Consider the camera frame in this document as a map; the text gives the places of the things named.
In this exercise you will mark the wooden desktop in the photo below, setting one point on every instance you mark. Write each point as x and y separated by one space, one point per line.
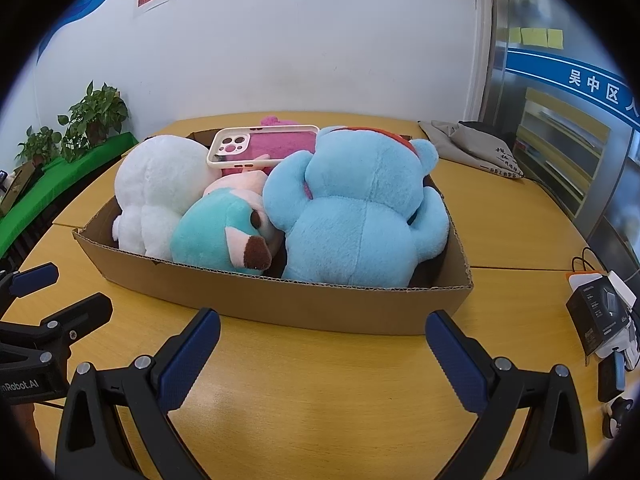
320 400

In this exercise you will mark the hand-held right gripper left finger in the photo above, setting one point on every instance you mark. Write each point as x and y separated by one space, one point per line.
187 355

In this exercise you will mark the black and blue device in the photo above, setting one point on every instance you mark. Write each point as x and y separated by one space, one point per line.
612 377

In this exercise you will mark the blue door banner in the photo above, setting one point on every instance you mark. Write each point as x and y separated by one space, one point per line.
565 72

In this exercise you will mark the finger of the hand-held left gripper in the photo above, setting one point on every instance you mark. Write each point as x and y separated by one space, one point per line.
75 317
35 280

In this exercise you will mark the black and white figurine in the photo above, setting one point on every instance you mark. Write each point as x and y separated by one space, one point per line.
616 415

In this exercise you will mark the small potted green plant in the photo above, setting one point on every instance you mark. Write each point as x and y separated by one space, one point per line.
40 145

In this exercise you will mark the brown cardboard box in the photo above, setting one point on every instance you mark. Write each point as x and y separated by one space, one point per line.
300 305

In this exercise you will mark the white plush toy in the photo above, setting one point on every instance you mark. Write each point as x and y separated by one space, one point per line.
155 180

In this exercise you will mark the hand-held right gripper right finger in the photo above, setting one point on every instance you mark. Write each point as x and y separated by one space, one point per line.
457 355

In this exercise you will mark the grey cloth bag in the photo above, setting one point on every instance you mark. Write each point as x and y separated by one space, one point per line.
465 142

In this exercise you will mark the pink and teal pig plush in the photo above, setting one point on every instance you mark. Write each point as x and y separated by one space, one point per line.
210 235

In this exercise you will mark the yellow sticky note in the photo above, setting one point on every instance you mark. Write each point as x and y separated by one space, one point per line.
534 36
515 35
555 38

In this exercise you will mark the large potted green plant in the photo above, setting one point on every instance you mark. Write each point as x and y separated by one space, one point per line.
95 110

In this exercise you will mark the light blue plush bear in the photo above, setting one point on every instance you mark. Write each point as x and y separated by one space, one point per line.
355 195

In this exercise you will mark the black product box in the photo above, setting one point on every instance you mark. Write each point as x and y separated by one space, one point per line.
597 310

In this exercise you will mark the white and orange power bank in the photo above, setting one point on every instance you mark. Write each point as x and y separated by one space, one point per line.
585 277

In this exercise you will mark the green shelf cover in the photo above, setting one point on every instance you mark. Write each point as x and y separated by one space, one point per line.
65 180

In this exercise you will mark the magenta plush bear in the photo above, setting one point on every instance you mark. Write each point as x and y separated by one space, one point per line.
274 120

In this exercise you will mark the cream clear phone case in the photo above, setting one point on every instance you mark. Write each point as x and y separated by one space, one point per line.
225 151

